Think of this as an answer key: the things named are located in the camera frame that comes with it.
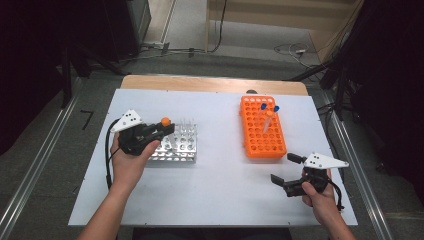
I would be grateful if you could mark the dark curtain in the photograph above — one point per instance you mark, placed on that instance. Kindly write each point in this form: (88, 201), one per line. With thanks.
(393, 83)
(26, 83)

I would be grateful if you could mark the metal floor rail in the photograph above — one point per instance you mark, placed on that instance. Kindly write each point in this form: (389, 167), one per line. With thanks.
(36, 156)
(360, 166)

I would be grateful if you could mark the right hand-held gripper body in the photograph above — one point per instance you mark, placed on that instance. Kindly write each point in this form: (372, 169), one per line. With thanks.
(313, 176)

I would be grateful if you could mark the person's left hand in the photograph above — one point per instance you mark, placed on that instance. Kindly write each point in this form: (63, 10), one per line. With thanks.
(128, 170)

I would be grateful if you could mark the person's right hand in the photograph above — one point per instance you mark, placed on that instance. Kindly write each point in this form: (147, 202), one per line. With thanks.
(321, 203)

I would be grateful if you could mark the beige wooden panel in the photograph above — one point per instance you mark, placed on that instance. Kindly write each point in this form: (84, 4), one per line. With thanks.
(266, 16)

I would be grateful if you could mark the white table sheet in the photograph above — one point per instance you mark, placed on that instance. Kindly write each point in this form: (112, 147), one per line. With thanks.
(216, 186)

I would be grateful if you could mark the orange plastic test tube rack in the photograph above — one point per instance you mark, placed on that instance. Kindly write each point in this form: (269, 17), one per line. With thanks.
(256, 143)

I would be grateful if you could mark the glass test tube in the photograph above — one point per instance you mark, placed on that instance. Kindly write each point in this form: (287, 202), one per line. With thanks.
(191, 125)
(184, 125)

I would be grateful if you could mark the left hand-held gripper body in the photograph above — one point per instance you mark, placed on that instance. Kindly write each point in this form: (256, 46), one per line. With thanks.
(133, 136)

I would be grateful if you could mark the metal test tube rack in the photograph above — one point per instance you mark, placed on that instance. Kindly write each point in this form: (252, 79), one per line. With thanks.
(181, 150)

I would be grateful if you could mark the black metal stand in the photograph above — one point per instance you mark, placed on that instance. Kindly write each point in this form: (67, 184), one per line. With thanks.
(340, 86)
(66, 73)

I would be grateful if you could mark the orange-capped test tube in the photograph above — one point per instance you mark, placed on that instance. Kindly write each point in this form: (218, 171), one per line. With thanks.
(165, 121)
(269, 114)

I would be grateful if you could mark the blue-capped test tube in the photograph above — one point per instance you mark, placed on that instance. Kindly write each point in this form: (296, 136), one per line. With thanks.
(276, 108)
(263, 106)

